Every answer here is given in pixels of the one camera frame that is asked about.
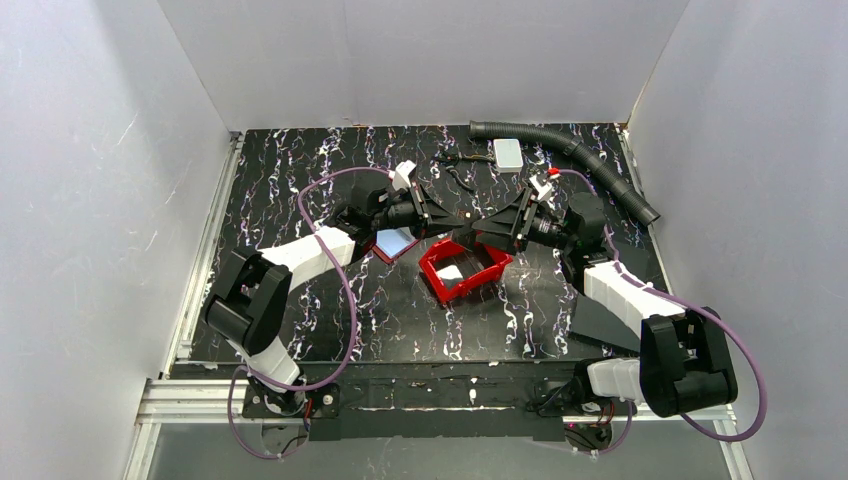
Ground black grey pliers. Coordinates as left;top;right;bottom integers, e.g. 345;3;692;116
432;151;495;193

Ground grey corrugated hose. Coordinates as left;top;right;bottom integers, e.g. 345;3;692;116
468;119;662;227

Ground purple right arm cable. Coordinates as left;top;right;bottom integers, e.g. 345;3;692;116
549;168;770;458

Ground upper black card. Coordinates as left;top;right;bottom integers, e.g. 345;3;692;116
615;242;652;282

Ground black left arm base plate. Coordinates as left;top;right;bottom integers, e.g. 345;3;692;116
241;377;341;419

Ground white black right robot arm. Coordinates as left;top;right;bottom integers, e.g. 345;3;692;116
469;179;738;418

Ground black card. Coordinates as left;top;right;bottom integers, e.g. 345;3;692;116
569;295;640;354
615;242;652;282

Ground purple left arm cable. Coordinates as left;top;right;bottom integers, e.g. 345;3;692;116
226;166;392;462

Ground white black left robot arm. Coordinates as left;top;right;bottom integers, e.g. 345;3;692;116
200;161;464;393

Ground lower black card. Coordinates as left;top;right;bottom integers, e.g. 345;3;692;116
569;295;640;354

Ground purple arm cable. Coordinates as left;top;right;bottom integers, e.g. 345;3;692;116
226;166;392;462
549;168;770;458

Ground white rectangular box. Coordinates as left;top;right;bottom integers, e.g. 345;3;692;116
492;139;524;174

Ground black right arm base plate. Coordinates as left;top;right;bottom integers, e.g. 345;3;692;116
526;379;627;423

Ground red plastic bin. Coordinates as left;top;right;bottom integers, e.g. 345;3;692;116
418;238;513;305

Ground aluminium frame rail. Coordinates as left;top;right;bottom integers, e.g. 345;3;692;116
126;125;748;479

